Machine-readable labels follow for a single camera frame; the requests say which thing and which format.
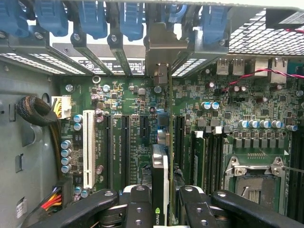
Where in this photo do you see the CPU socket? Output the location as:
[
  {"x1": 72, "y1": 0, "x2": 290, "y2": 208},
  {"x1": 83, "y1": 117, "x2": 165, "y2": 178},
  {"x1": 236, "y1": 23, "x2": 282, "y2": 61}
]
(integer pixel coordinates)
[{"x1": 224, "y1": 155, "x2": 289, "y2": 214}]

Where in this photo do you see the silver USB port block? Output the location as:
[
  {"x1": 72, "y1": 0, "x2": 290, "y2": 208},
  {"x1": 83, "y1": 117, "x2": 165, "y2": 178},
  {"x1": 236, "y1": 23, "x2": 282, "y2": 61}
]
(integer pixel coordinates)
[{"x1": 215, "y1": 57, "x2": 246, "y2": 76}]

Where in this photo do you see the silver locking lever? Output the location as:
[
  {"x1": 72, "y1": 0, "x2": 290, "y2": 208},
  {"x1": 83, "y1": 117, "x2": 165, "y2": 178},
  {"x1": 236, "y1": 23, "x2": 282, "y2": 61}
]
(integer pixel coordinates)
[{"x1": 281, "y1": 166, "x2": 304, "y2": 175}]

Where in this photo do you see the white expansion slot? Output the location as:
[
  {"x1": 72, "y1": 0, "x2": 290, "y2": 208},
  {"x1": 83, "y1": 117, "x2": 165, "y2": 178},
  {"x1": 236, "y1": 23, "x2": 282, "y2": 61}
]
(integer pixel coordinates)
[{"x1": 82, "y1": 109, "x2": 96, "y2": 189}]

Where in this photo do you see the red and black twisted wire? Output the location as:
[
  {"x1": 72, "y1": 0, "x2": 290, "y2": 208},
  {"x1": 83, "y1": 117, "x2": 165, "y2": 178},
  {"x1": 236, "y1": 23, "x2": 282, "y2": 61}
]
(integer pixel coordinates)
[{"x1": 228, "y1": 67, "x2": 304, "y2": 86}]

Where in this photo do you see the blue card retention clip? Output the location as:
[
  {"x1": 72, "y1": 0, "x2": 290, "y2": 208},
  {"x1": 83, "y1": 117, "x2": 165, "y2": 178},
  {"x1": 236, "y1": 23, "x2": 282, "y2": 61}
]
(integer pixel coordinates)
[
  {"x1": 34, "y1": 0, "x2": 70, "y2": 37},
  {"x1": 201, "y1": 6, "x2": 230, "y2": 52},
  {"x1": 0, "y1": 0, "x2": 30, "y2": 38},
  {"x1": 166, "y1": 4, "x2": 186, "y2": 24},
  {"x1": 77, "y1": 0, "x2": 109, "y2": 40},
  {"x1": 118, "y1": 1, "x2": 145, "y2": 42}
]

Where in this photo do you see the black open PC case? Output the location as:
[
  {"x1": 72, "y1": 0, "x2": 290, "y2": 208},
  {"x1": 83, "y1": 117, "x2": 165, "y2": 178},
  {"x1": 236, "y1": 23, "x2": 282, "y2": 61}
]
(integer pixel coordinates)
[{"x1": 0, "y1": 0, "x2": 304, "y2": 228}]

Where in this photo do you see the silver network port block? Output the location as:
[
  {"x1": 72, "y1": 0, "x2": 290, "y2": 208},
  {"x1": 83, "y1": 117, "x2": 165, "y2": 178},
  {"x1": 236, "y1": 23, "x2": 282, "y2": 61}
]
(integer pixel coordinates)
[{"x1": 253, "y1": 57, "x2": 289, "y2": 84}]

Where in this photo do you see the coloured wire bundle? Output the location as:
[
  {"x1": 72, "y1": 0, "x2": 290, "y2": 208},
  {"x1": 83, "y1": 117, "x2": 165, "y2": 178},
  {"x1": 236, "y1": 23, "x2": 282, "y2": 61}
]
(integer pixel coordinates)
[{"x1": 39, "y1": 186, "x2": 64, "y2": 215}]

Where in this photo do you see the white power connector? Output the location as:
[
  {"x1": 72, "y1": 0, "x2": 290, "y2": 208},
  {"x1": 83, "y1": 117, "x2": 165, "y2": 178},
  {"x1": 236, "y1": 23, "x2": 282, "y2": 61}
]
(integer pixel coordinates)
[{"x1": 50, "y1": 94, "x2": 72, "y2": 120}]

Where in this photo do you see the green RAM stick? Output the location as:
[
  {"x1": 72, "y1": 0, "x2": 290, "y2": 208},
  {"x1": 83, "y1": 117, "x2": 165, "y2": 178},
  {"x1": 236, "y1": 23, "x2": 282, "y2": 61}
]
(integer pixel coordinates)
[{"x1": 190, "y1": 130, "x2": 207, "y2": 190}]

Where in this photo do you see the short black expansion slot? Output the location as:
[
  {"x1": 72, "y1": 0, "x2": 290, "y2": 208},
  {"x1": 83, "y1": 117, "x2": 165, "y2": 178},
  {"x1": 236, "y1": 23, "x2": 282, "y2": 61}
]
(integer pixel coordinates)
[{"x1": 140, "y1": 115, "x2": 151, "y2": 139}]

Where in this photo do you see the green motherboard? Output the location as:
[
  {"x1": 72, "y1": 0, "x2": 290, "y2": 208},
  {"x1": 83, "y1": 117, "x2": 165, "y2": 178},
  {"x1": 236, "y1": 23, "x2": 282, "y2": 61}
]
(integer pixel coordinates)
[{"x1": 57, "y1": 57, "x2": 304, "y2": 223}]

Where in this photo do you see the black braided cable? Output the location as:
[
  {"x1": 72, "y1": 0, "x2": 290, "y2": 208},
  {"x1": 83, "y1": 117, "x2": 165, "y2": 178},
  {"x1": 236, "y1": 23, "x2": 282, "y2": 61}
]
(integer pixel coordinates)
[{"x1": 15, "y1": 95, "x2": 58, "y2": 127}]

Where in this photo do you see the black RAM slot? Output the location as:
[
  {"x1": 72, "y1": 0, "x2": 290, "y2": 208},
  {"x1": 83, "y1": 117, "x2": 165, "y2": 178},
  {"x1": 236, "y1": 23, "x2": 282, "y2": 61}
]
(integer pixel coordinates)
[
  {"x1": 206, "y1": 129, "x2": 214, "y2": 193},
  {"x1": 213, "y1": 125, "x2": 225, "y2": 193}
]

